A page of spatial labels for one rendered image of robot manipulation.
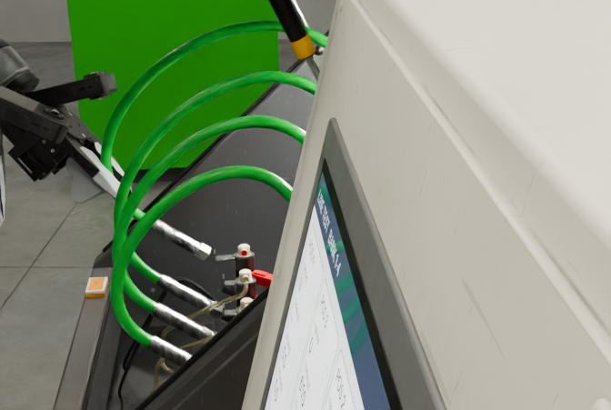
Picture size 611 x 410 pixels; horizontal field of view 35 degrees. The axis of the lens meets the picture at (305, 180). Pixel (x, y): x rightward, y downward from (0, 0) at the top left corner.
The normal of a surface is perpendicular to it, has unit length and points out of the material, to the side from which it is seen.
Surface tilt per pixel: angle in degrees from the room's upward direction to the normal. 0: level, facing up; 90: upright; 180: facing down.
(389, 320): 76
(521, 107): 0
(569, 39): 0
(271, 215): 90
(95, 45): 90
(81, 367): 0
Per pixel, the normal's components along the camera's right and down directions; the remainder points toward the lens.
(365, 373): -0.97, -0.18
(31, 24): -0.05, 0.36
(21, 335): -0.02, -0.94
